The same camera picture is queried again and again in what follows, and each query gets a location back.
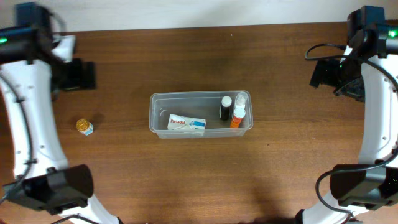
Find small gold-lid jar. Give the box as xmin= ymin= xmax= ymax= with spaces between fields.
xmin=76 ymin=119 xmax=94 ymax=136

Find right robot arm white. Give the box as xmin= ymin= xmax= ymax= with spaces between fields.
xmin=295 ymin=6 xmax=397 ymax=223

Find white Panadol box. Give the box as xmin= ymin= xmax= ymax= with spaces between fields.
xmin=167 ymin=114 xmax=206 ymax=131

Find white spray bottle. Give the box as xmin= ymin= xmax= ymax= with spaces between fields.
xmin=234 ymin=91 xmax=248 ymax=109

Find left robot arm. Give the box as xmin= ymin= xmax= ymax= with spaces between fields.
xmin=1 ymin=2 xmax=120 ymax=223

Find dark bottle white cap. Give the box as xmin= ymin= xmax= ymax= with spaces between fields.
xmin=219 ymin=96 xmax=232 ymax=121

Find orange tube white cap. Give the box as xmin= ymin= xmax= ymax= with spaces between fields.
xmin=230 ymin=108 xmax=246 ymax=128

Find clear plastic container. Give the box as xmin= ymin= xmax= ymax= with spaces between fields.
xmin=149 ymin=90 xmax=254 ymax=139

